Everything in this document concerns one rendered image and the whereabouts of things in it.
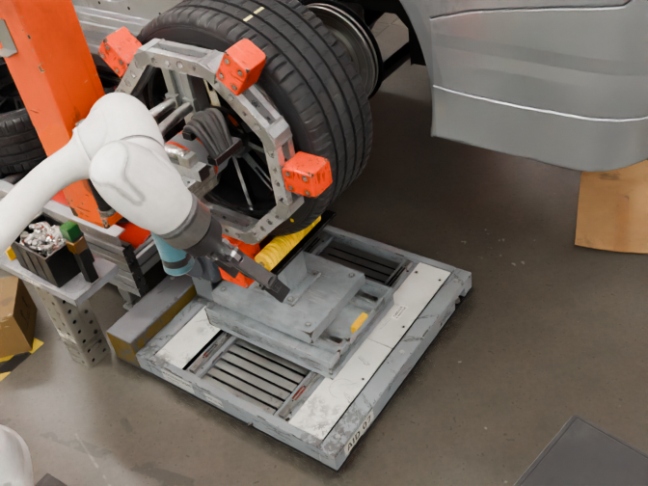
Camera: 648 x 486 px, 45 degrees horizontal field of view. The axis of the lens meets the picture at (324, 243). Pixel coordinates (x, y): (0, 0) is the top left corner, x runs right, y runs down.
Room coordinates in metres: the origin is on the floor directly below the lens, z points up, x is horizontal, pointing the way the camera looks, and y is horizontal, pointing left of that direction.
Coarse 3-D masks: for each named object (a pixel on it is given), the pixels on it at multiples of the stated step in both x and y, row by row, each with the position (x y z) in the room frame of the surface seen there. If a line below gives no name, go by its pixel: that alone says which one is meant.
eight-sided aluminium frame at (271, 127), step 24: (144, 48) 1.76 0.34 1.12; (168, 48) 1.76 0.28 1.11; (192, 48) 1.71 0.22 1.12; (144, 72) 1.78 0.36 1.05; (192, 72) 1.66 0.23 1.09; (216, 72) 1.61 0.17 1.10; (240, 96) 1.58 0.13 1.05; (264, 120) 1.55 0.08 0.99; (264, 144) 1.53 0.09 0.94; (288, 144) 1.55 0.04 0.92; (288, 192) 1.52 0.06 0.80; (216, 216) 1.76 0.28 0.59; (240, 216) 1.71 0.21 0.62; (264, 216) 1.58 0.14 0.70; (288, 216) 1.52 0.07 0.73; (240, 240) 1.65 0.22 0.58
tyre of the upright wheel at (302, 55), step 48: (192, 0) 1.89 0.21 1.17; (240, 0) 1.81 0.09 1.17; (288, 0) 1.82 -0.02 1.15; (288, 48) 1.67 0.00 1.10; (336, 48) 1.73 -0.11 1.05; (144, 96) 1.93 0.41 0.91; (288, 96) 1.58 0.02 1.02; (336, 96) 1.64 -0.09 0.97; (336, 144) 1.58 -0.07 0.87; (336, 192) 1.61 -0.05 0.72
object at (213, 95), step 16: (160, 80) 1.92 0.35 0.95; (160, 96) 1.92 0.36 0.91; (208, 96) 2.06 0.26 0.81; (224, 112) 1.82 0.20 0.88; (176, 128) 1.95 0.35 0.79; (256, 144) 1.71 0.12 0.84; (240, 160) 1.77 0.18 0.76; (256, 160) 1.72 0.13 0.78; (224, 176) 1.88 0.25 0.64; (240, 176) 1.76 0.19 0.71; (256, 176) 1.88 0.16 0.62; (208, 192) 1.83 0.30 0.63; (224, 192) 1.83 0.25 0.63; (240, 192) 1.82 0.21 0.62; (256, 192) 1.81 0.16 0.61; (240, 208) 1.76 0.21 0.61; (256, 208) 1.73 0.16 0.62; (272, 208) 1.68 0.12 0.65
